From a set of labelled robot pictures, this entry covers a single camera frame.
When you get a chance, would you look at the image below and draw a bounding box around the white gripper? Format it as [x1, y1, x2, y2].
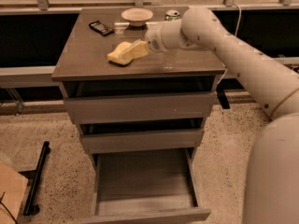
[131, 19, 200, 59]

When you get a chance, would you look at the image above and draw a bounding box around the yellow sponge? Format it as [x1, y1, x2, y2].
[107, 42, 134, 66]

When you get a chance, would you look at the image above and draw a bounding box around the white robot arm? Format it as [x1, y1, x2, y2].
[121, 7, 299, 224]

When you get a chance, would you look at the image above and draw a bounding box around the grey drawer cabinet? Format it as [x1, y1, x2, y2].
[50, 6, 226, 224]

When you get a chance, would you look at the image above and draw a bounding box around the grey top drawer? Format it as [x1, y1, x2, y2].
[64, 92, 214, 124]

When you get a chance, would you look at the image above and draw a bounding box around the grey middle drawer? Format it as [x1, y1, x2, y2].
[80, 129, 204, 154]

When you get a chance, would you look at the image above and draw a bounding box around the grey open bottom drawer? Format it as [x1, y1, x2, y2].
[82, 148, 210, 224]

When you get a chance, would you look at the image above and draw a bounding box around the white ceramic bowl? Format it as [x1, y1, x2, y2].
[121, 7, 153, 27]

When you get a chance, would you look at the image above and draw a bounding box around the green soda can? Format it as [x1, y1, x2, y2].
[164, 9, 180, 21]

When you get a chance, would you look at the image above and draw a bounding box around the black power adapter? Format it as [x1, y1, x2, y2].
[217, 90, 230, 109]

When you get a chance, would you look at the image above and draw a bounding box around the cardboard box on left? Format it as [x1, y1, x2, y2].
[0, 161, 28, 224]

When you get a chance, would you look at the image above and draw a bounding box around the white cable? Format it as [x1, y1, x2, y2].
[217, 3, 243, 86]

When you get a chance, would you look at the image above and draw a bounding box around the black floor bracket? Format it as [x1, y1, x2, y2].
[23, 141, 50, 216]

